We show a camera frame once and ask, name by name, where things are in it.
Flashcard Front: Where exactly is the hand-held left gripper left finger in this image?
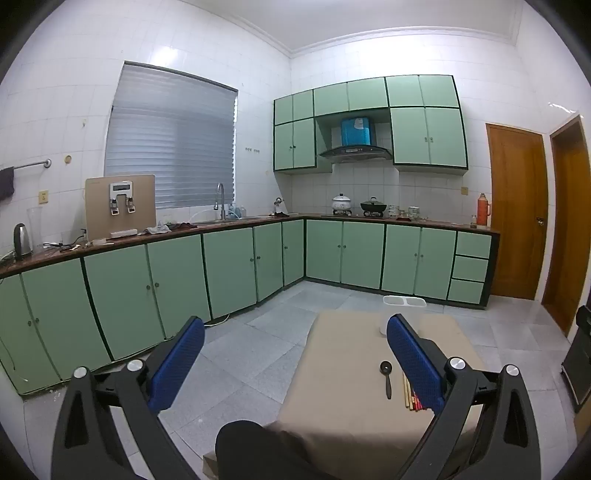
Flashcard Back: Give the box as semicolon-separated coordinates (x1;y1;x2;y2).
52;316;206;480

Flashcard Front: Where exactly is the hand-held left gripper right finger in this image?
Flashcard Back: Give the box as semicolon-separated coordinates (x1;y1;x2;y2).
386;315;542;480

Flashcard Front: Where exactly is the black spoon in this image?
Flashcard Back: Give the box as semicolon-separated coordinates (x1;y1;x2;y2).
379;361;394;400

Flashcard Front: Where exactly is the person's dark trouser leg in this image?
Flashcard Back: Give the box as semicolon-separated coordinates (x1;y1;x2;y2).
215;420;333;480

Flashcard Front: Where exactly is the steel sink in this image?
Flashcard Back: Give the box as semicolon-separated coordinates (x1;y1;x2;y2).
191;216;259;226

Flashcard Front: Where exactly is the black wok with lid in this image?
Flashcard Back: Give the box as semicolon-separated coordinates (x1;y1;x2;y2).
360;197;389;217

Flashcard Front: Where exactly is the black panel appliance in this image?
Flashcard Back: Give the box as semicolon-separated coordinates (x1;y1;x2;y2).
561;305;591;414

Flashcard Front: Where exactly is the brown panel water purifier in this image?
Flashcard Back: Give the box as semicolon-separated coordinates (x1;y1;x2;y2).
84;174;157;241

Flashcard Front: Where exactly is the clear glass pitcher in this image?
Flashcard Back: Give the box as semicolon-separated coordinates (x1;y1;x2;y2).
27;206;46;252

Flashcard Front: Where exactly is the electric kettle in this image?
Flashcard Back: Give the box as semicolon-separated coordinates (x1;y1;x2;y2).
12;223;34;259

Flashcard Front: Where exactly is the range hood with blue chimney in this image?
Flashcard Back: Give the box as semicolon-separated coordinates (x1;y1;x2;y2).
318;116;394;163

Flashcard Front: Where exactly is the grey window blind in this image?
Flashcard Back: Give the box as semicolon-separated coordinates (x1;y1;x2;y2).
104;62;239;210

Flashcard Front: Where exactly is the wooden door with handle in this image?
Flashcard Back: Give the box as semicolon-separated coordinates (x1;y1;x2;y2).
485;122;550;301

